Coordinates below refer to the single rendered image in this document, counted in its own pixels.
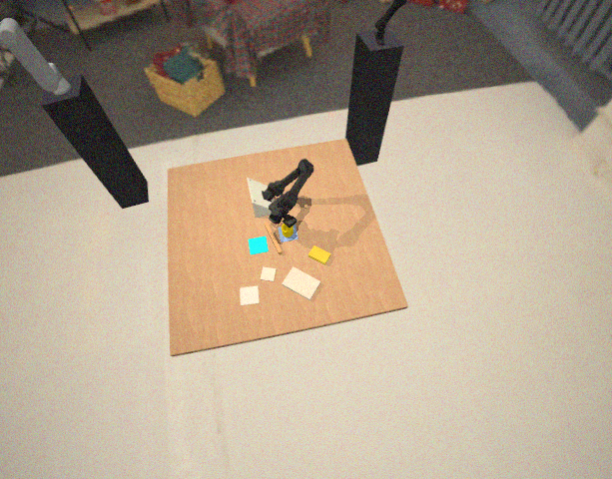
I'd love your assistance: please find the small yellow block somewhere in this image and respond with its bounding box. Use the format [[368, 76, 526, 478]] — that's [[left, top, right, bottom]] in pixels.
[[308, 245, 330, 265]]

